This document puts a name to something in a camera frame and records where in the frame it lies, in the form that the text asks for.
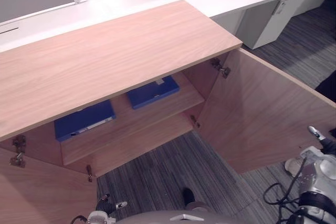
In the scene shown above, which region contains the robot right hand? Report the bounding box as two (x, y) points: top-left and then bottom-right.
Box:
(307, 125), (336, 156)

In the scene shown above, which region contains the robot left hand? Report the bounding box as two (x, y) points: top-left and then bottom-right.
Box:
(95, 193), (128, 212)

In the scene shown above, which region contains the wooden left cabinet door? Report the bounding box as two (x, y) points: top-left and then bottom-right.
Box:
(0, 146), (99, 224)

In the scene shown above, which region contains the wooden cabinet door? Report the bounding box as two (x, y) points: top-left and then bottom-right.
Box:
(197, 47), (336, 175)
(0, 146), (99, 224)

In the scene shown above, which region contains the wooden right cabinet door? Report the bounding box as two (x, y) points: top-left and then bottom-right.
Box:
(197, 47), (336, 175)

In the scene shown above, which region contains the blue folder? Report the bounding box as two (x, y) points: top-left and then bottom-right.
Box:
(54, 100), (117, 143)
(125, 75), (181, 110)

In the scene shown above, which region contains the wooden cabinet shelf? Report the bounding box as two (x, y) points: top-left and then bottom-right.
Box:
(60, 73), (205, 166)

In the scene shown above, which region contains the wooden office cabinet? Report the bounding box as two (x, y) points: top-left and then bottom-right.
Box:
(0, 0), (244, 178)

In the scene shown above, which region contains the person's white shoe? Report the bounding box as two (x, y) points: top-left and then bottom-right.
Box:
(284, 156), (307, 178)

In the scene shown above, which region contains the grey robot torso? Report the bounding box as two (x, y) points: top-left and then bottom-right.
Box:
(114, 201), (211, 224)

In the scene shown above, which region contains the person's leg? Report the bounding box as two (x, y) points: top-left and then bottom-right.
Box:
(314, 68), (336, 104)

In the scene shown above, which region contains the dark robot foot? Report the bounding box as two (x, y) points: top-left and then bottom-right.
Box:
(181, 187), (196, 208)

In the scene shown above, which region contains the black cable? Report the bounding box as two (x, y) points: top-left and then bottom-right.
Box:
(263, 155), (308, 224)

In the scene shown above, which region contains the white pedestal cabinet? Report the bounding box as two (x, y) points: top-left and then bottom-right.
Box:
(235, 0), (309, 50)

